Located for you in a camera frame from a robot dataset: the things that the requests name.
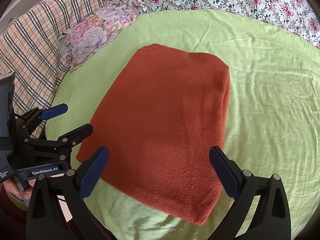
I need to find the orange knit sweater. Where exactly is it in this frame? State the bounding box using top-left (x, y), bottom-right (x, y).
top-left (76, 44), bottom-right (230, 225)

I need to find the person left hand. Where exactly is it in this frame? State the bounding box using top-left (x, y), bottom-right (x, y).
top-left (3, 178), bottom-right (35, 200)

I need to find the plaid blanket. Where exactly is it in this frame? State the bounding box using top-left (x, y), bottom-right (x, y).
top-left (0, 0), bottom-right (113, 138)

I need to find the purple floral pillow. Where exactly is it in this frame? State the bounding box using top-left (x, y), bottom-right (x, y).
top-left (57, 0), bottom-right (138, 72)

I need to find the green bed sheet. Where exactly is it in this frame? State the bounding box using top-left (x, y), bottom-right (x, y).
top-left (46, 9), bottom-right (319, 237)

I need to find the black camera box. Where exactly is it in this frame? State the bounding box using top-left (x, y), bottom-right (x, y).
top-left (1, 72), bottom-right (16, 183)

